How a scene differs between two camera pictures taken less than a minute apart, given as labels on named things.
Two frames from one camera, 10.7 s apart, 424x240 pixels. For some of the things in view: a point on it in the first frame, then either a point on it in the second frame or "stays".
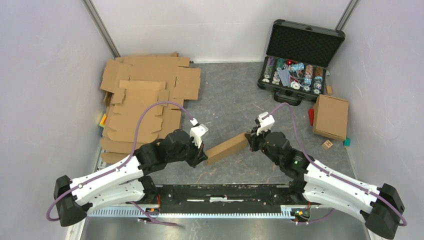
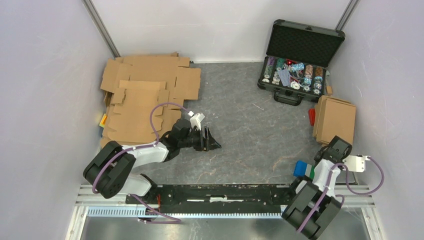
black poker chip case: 294,67 stays
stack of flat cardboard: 130,83 stays
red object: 311,111 stays
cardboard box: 226,148 → 333,117
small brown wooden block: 329,90 stays
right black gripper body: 262,148 → 343,157
